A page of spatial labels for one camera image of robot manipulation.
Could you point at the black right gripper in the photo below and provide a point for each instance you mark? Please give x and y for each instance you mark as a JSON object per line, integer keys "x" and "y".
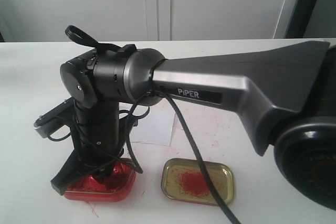
{"x": 98, "y": 135}

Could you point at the white paper sheet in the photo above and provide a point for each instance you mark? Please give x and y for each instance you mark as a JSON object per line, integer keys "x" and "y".
{"x": 156, "y": 128}

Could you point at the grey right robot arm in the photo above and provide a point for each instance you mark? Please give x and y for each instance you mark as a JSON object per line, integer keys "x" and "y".
{"x": 285, "y": 97}

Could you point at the gold tin lid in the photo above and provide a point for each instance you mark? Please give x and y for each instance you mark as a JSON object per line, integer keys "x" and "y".
{"x": 182, "y": 180}

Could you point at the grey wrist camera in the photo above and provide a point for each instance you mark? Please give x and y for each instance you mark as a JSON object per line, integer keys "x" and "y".
{"x": 53, "y": 120}

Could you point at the red ink tin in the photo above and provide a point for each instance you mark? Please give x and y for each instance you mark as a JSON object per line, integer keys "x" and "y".
{"x": 114, "y": 188}

